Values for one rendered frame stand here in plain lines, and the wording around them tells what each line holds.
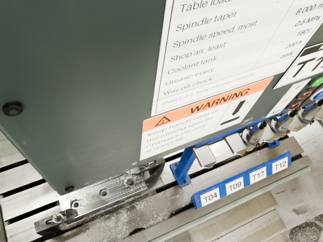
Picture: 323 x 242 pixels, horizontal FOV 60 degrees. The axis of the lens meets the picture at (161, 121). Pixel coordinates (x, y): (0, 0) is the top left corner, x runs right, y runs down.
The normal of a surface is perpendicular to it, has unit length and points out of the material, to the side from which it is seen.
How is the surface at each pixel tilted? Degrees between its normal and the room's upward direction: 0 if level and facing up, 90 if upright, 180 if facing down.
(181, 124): 90
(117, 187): 0
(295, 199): 24
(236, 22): 90
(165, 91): 90
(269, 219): 8
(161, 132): 90
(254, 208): 7
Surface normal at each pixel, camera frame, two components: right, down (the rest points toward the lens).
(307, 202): -0.28, -0.31
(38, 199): 0.10, -0.48
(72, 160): 0.41, 0.82
